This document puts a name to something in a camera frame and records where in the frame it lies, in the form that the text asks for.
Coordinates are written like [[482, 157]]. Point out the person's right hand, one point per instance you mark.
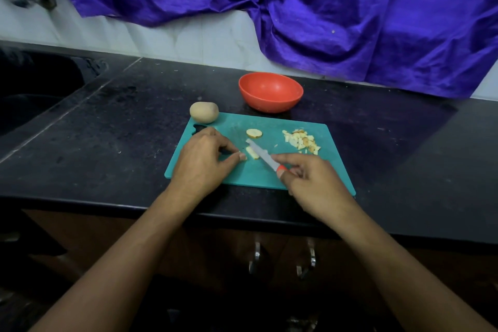
[[317, 186]]

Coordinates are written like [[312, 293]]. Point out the teal plastic cutting board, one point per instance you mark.
[[331, 172]]

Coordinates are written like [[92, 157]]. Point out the dark kitchen sink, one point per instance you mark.
[[35, 90]]

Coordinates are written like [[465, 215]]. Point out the whole brown potato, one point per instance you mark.
[[204, 112]]

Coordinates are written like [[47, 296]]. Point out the person's left forearm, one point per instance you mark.
[[109, 273]]

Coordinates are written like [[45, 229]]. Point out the pile of diced apple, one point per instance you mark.
[[301, 141]]

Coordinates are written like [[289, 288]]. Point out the person's left hand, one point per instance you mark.
[[198, 171]]

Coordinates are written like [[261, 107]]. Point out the orange bowl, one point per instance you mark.
[[271, 91]]

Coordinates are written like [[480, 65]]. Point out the person's right forearm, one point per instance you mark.
[[412, 273]]

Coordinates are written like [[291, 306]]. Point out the purple cloth curtain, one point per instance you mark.
[[366, 9]]

